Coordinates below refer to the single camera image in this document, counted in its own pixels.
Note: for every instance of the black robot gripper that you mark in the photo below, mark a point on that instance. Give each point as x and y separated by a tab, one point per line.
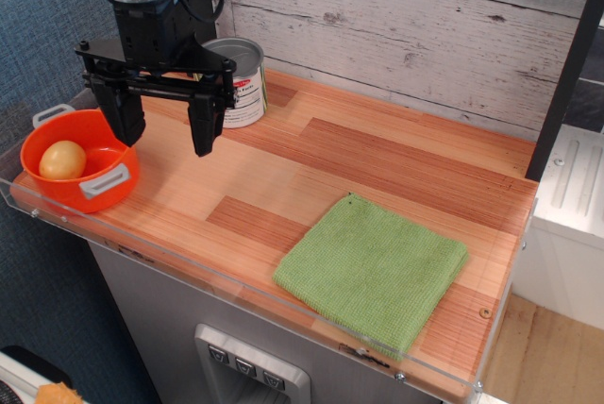
157	39

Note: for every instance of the green cloth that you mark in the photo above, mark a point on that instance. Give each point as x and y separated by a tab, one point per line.
373	272

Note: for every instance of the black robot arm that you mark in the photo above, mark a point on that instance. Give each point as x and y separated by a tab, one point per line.
172	86

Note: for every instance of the toy tin can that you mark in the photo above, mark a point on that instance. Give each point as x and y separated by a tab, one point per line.
250	91

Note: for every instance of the orange toy pot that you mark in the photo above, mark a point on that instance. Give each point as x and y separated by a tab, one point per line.
112	168

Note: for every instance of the yellow toy potato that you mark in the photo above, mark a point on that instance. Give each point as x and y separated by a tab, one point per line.
63	160

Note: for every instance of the clear acrylic table guard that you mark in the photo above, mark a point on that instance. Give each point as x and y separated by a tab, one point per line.
453	374

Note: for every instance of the grey toy fridge cabinet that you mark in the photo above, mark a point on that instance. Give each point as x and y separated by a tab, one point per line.
161	313

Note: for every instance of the silver dispenser button panel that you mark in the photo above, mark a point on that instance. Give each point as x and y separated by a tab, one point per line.
237	372

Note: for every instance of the orange object bottom left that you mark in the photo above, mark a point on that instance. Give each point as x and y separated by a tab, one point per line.
57	393

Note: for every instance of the white toy sink unit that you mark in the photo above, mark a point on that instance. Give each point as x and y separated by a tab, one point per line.
560	265

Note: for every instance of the black vertical frame post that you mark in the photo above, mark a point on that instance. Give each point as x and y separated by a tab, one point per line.
578	52

